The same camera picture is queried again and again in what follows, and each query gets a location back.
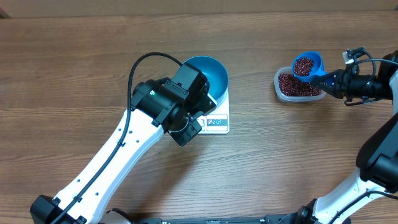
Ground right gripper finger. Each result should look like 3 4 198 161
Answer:
311 69 342 84
312 82 341 99

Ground blue plastic measuring scoop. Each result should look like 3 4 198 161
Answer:
292 51 326 83

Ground teal metal bowl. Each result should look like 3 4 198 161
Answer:
185 55 229 106

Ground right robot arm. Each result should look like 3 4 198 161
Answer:
278 47 397 223

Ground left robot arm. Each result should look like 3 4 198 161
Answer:
30 63 217 223

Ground red beans in scoop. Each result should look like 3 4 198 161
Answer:
293 57 314 77

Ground white digital kitchen scale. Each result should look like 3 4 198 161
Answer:
197 90 230 134

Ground red adzuki beans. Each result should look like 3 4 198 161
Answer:
278 73 321 96

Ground clear plastic food container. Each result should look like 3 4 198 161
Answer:
274 67 326 103

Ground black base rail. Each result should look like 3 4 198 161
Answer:
131 215 295 224

